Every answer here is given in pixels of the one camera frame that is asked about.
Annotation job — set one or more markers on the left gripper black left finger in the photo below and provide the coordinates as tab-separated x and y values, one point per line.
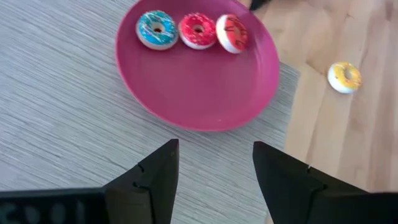
149	189

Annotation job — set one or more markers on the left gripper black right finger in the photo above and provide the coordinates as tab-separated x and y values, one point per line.
289	186

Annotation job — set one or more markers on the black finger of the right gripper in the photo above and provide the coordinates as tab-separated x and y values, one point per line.
257	3

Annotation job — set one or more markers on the red sprinkled toy donut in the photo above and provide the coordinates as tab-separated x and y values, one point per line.
189	31

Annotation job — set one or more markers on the pink round plate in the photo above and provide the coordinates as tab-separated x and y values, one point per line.
199	87

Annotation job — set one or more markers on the yellow iced toy donut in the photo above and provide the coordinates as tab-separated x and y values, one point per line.
339	79

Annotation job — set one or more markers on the blue iced toy donut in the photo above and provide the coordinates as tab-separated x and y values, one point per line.
146	31

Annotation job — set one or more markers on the grey woven placemat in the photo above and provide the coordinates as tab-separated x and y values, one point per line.
62	109

